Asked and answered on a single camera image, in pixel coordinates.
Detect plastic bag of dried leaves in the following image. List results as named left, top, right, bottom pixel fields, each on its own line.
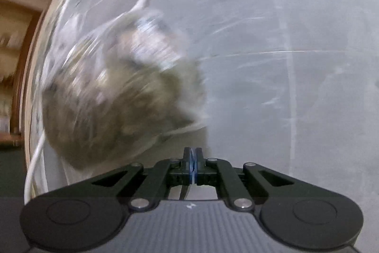
left=41, top=0, right=208, bottom=170

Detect wooden shelf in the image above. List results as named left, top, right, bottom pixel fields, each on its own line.
left=0, top=0, right=33, bottom=147

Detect white water hose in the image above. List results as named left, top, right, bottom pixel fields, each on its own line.
left=24, top=123, right=48, bottom=204

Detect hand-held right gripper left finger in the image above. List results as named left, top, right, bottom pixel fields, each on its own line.
left=89, top=147, right=194, bottom=211

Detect dark grey cabinet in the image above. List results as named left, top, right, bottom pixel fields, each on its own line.
left=0, top=149, right=27, bottom=198

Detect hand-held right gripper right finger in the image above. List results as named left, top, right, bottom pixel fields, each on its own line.
left=192, top=147, right=297, bottom=211

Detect brown wooden door frame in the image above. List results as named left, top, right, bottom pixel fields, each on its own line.
left=12, top=10, right=45, bottom=150

